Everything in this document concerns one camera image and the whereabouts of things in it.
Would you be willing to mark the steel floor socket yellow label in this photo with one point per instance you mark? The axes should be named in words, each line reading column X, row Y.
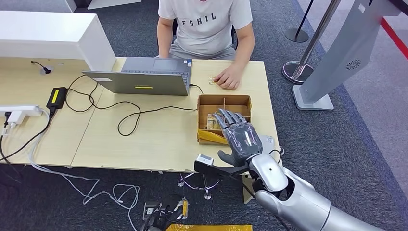
column 184, row 209

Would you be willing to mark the red barrier belt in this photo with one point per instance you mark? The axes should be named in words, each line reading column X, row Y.
column 395, row 39

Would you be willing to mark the patterned room key card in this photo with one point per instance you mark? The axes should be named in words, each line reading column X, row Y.
column 213, row 122

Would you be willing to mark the person's left forearm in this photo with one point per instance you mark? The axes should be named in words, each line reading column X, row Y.
column 243, row 51

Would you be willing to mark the white plug-in charger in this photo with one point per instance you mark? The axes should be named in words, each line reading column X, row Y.
column 16, row 118

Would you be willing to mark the wooden table leg panel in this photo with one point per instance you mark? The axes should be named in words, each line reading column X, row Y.
column 248, row 191

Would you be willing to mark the silver stanchion post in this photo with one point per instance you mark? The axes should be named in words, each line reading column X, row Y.
column 302, row 68

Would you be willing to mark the person's right forearm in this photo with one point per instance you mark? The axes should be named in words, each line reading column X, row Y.
column 164, row 43

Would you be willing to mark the grey laptop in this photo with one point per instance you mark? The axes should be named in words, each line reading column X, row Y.
column 143, row 84

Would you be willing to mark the white power strip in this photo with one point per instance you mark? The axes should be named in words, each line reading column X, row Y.
column 22, row 109

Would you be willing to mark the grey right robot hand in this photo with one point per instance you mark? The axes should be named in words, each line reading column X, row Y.
column 243, row 140

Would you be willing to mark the black laptop power adapter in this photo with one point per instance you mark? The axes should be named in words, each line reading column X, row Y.
column 56, row 97

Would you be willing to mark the person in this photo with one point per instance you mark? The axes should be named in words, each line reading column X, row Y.
column 204, row 32

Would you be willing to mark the brown cardboard compartment box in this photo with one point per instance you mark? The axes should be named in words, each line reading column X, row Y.
column 234, row 102

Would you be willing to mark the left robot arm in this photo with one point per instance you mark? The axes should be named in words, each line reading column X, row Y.
column 149, row 227

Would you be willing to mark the person's left hand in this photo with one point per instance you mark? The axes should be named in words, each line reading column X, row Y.
column 229, row 78

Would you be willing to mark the black stanchion post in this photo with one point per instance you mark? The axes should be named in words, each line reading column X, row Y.
column 297, row 35

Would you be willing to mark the grey kiosk stand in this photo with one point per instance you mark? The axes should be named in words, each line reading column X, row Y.
column 344, row 54

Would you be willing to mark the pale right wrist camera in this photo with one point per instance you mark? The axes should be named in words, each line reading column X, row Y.
column 205, row 159

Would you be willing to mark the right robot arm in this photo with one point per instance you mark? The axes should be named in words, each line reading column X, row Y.
column 299, row 197

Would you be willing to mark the yellow floor tape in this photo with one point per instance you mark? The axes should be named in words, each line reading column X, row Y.
column 207, row 228

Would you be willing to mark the white counter block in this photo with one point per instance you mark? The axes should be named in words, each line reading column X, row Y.
column 47, row 35

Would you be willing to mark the chrome stool base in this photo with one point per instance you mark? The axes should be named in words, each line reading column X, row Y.
column 207, row 194

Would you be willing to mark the steel floor socket white outlet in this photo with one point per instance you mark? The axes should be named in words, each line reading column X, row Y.
column 149, row 210

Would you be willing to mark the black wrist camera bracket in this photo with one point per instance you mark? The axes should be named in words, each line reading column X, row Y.
column 220, row 170

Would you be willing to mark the orange tree print card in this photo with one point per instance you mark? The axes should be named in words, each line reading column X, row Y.
column 211, row 80

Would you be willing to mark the white furniture plinth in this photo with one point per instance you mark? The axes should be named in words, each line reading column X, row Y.
column 111, row 3

